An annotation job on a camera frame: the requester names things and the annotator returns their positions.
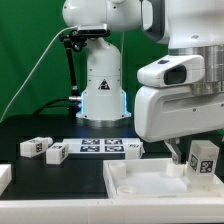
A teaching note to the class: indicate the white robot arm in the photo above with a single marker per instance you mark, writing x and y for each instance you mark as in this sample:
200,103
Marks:
160,61

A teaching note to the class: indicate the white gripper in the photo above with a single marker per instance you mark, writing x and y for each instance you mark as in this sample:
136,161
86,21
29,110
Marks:
169,113

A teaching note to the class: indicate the white square tabletop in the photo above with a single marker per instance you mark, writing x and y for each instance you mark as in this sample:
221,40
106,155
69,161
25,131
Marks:
154,178

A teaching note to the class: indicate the black camera on stand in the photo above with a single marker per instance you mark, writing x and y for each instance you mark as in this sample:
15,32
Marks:
75,41

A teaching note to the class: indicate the white base tag plate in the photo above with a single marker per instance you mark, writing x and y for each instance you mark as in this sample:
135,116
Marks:
96,145

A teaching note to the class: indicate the white U-shaped obstacle fence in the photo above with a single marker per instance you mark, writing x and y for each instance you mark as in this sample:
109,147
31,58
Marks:
108,211

